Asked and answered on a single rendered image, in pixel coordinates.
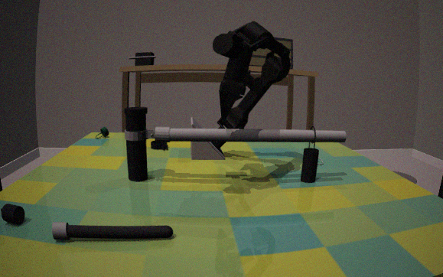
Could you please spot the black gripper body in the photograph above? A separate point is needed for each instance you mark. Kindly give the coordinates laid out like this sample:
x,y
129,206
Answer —
x,y
235,73

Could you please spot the grey faceted cup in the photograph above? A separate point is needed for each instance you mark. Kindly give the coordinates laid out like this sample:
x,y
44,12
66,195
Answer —
x,y
160,134

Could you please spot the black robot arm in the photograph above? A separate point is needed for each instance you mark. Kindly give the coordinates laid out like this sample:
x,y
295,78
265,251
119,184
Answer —
x,y
239,45

